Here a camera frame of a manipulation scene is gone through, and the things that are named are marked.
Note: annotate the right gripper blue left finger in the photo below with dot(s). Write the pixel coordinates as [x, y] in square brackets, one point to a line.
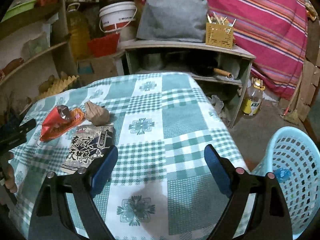
[103, 172]

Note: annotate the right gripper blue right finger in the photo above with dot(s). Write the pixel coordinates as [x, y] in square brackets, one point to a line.
[215, 164]

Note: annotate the blue plastic bag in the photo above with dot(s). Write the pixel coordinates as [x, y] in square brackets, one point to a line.
[282, 175]

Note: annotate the person's left hand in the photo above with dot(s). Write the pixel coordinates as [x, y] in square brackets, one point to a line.
[8, 172]

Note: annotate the black white duck packet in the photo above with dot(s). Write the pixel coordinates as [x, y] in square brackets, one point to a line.
[89, 142]

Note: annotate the red snack wrapper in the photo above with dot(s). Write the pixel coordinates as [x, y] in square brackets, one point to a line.
[60, 120]

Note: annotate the crumpled brown paper piece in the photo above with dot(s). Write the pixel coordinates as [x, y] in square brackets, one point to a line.
[96, 114]

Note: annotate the green checkered tablecloth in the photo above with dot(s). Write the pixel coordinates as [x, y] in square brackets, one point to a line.
[161, 186]

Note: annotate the yellow egg tray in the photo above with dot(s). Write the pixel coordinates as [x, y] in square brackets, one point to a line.
[55, 86]

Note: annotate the yellow label oil bottle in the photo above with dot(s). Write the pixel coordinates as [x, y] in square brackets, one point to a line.
[253, 98]

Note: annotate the light blue plastic basket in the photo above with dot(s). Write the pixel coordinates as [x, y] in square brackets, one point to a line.
[290, 148]

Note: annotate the grey wooden side shelf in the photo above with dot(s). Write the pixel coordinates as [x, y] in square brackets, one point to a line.
[198, 60]

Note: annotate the straw broom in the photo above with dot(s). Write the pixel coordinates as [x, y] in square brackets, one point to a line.
[290, 114]

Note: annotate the cardboard box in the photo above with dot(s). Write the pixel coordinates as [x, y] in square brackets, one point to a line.
[96, 68]

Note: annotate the green plastic tray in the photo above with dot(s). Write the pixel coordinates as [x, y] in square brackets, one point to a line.
[20, 8]

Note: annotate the large amber oil jug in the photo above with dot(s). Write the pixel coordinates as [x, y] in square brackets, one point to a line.
[78, 30]

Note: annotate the yellow chopstick holder box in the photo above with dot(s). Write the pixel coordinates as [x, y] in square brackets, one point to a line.
[219, 31]

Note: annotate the red plastic basin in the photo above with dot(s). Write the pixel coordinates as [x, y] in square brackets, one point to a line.
[104, 46]

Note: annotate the grey cushion bag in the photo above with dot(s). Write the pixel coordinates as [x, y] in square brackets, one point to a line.
[173, 20]

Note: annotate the red striped blanket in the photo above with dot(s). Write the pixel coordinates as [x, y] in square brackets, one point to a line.
[276, 32]

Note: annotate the white plastic bucket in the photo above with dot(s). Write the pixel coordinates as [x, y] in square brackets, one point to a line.
[117, 16]

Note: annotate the wooden handled tool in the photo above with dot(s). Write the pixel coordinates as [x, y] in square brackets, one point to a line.
[223, 73]

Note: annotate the wooden wall shelf unit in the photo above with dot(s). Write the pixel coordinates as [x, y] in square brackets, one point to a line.
[34, 46]

